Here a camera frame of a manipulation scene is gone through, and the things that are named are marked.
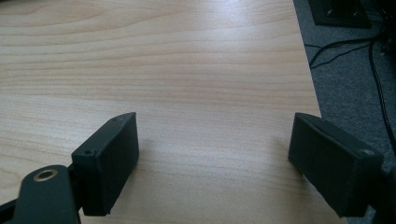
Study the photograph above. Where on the black stand base plate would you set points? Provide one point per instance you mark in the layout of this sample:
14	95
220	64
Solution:
339	12

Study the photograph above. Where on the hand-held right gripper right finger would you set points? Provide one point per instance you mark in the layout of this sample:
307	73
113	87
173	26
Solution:
333	165

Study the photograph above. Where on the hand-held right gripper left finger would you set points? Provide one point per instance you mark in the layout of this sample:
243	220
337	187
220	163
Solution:
106	161

